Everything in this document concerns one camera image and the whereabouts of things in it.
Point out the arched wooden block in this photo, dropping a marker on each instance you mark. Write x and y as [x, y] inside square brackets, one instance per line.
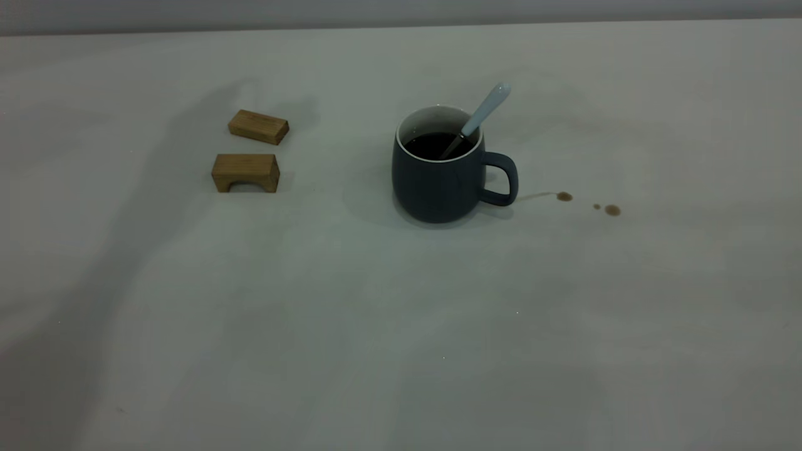
[247, 166]

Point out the rectangular wooden block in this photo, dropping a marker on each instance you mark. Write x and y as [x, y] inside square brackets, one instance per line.
[257, 127]

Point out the round brown coffee stain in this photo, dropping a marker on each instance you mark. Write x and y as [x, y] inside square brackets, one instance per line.
[613, 210]

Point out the streaked brown coffee stain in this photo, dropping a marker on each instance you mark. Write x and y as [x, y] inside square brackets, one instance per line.
[564, 196]

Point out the dark grey ceramic mug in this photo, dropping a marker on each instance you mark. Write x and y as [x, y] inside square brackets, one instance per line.
[432, 188]

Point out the dark coffee liquid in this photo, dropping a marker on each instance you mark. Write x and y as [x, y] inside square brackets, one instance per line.
[426, 145]

